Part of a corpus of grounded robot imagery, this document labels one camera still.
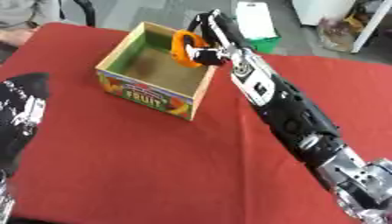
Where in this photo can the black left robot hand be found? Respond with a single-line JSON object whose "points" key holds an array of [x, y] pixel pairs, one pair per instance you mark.
{"points": [[20, 87]]}

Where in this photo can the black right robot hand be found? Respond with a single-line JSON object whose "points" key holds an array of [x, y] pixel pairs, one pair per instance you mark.
{"points": [[230, 35]]}

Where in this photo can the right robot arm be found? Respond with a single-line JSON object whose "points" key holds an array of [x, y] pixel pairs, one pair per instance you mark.
{"points": [[293, 116]]}

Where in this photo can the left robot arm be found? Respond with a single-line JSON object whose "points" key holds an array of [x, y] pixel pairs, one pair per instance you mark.
{"points": [[4, 201]]}

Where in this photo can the cardboard box with green inside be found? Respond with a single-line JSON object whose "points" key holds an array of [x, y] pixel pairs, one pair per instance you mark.
{"points": [[163, 75]]}

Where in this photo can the green bin with white lid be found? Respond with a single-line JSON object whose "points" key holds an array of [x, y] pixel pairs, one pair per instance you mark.
{"points": [[258, 26]]}

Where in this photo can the person's hand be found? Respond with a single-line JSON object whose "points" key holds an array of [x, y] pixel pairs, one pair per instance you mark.
{"points": [[15, 36]]}

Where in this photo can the person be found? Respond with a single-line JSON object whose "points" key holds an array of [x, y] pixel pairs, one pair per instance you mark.
{"points": [[23, 11]]}

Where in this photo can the white cabinet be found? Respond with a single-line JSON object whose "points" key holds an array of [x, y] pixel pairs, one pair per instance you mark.
{"points": [[321, 10]]}

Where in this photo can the black chair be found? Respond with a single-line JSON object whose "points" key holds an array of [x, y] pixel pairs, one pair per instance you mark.
{"points": [[88, 11]]}

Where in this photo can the clear plastic bag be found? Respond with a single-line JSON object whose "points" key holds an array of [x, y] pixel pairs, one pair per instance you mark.
{"points": [[337, 33]]}

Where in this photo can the white table leg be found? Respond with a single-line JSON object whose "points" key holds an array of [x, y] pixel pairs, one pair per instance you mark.
{"points": [[370, 26]]}

